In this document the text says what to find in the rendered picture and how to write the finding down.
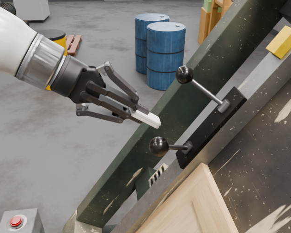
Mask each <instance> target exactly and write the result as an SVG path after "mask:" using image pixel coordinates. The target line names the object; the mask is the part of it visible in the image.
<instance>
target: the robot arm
mask: <svg viewBox="0 0 291 233"><path fill-rule="evenodd" d="M64 53H65V49H64V48H63V47H62V46H60V45H58V44H56V43H55V42H53V41H51V40H49V39H47V38H46V37H44V36H43V35H41V34H38V33H37V32H35V31H34V30H32V29H31V28H30V27H29V26H28V25H27V24H26V23H25V22H24V21H22V20H21V19H19V18H18V17H16V16H15V15H13V14H12V13H10V12H8V11H7V10H5V9H3V8H1V7H0V73H2V74H8V75H10V76H13V77H16V78H18V80H22V81H24V82H26V83H28V84H30V85H32V86H34V87H37V88H39V89H41V90H45V89H46V88H47V86H50V89H51V90H52V91H54V92H55V93H58V94H60V95H62V96H64V97H67V98H70V99H71V100H72V101H73V102H74V103H75V104H76V115H77V116H90V117H94V118H99V119H103V120H106V121H111V122H115V123H123V121H124V120H125V119H130V120H132V121H134V122H137V123H139V124H141V123H142V122H144V123H146V124H148V125H150V126H152V127H154V128H156V129H158V128H159V126H160V125H161V122H160V119H159V117H158V116H156V115H154V114H152V113H150V110H149V108H148V107H147V106H145V105H143V104H141V103H139V102H138V100H139V95H138V92H137V91H136V90H135V89H134V88H133V87H132V86H131V85H129V84H128V83H127V82H126V81H125V80H124V79H123V78H122V77H121V76H120V75H119V74H118V73H117V72H116V71H115V70H114V69H113V68H112V66H111V64H110V62H109V61H105V62H104V64H103V65H101V66H99V67H95V66H89V65H86V64H85V63H83V62H81V61H80V60H78V59H76V58H74V57H72V56H70V55H66V56H64ZM100 73H101V74H103V75H104V76H108V77H109V78H110V79H111V80H112V81H113V82H114V83H115V84H116V85H117V86H118V87H120V88H121V89H122V90H123V91H124V92H125V93H126V94H127V95H126V94H124V93H122V92H121V91H119V90H116V89H115V88H113V87H111V86H109V85H108V84H107V83H105V82H104V80H103V79H102V77H101V75H100ZM105 96H108V97H110V98H112V99H114V100H116V101H118V102H120V103H122V104H124V105H126V106H128V107H125V106H123V105H121V104H119V103H117V102H115V101H113V100H111V99H109V98H107V97H105ZM85 103H94V104H96V105H98V106H102V107H104V108H106V109H107V110H106V109H102V108H99V107H95V106H91V105H86V104H85ZM129 107H130V109H129Z"/></svg>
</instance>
